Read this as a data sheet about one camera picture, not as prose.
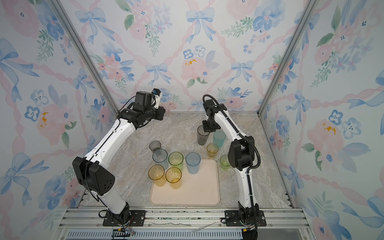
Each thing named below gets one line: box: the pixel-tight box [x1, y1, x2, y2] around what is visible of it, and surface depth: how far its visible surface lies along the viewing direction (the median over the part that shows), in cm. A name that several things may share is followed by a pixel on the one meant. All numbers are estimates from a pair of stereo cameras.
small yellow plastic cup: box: [206, 143, 219, 158], surface depth 95 cm
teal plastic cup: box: [213, 129, 227, 148], surface depth 95 cm
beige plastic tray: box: [149, 159, 220, 206], surface depth 85 cm
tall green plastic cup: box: [168, 151, 184, 171], surface depth 82 cm
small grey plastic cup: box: [149, 140, 162, 153], surface depth 98 cm
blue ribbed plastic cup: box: [185, 152, 202, 175], surface depth 83 cm
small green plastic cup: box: [220, 155, 231, 172], surface depth 92 cm
